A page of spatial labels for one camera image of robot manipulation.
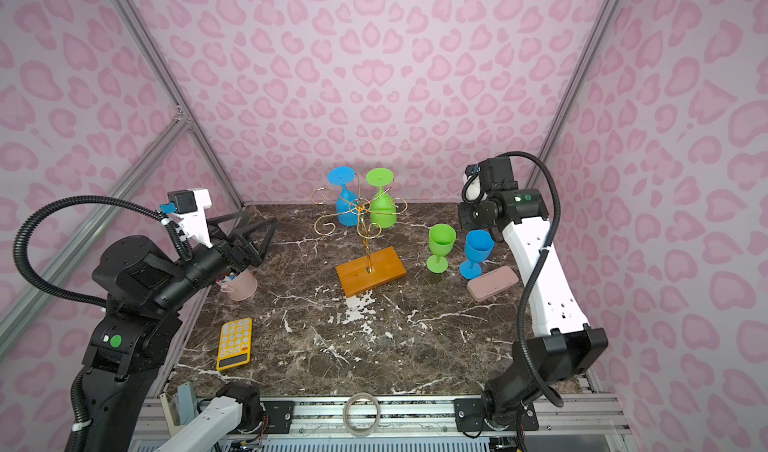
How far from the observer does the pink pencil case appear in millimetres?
945

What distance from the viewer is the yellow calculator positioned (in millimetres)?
834

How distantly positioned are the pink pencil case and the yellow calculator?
0.68 meters
